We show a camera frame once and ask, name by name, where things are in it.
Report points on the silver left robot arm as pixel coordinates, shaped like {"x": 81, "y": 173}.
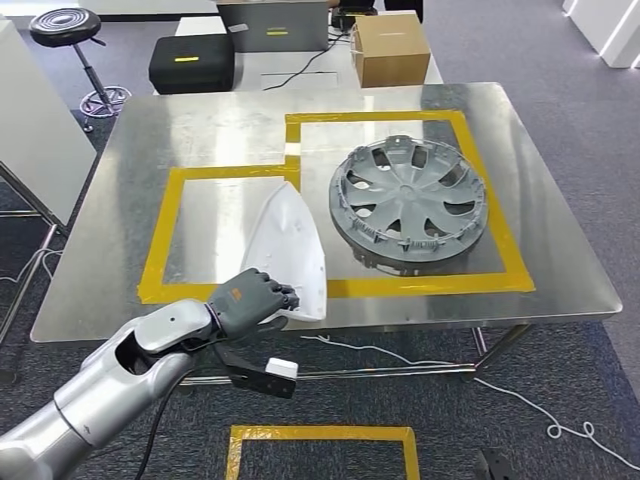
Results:
{"x": 125, "y": 384}

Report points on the white plastic shell part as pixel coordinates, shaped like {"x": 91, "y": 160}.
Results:
{"x": 285, "y": 245}

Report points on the black desk device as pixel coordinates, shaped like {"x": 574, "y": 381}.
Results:
{"x": 355, "y": 16}

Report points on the brown cardboard box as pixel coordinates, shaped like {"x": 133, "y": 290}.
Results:
{"x": 395, "y": 53}

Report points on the grey wheel hubcap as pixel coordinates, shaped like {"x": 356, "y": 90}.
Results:
{"x": 407, "y": 199}

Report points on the steel workbench table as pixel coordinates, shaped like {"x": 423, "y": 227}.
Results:
{"x": 225, "y": 132}

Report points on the yellow floor tape square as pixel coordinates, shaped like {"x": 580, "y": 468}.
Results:
{"x": 320, "y": 432}

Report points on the person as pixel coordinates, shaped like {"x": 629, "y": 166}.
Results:
{"x": 402, "y": 10}

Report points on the steel side table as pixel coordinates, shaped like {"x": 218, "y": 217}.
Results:
{"x": 32, "y": 199}

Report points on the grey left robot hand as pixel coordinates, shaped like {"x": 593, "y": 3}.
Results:
{"x": 250, "y": 301}

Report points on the grey laptop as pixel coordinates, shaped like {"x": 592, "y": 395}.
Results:
{"x": 310, "y": 26}

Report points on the black carry case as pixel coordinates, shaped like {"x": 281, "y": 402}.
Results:
{"x": 200, "y": 73}

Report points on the white platform block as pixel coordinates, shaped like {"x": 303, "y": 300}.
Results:
{"x": 615, "y": 26}

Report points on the black round stool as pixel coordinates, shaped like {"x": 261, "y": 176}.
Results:
{"x": 65, "y": 26}

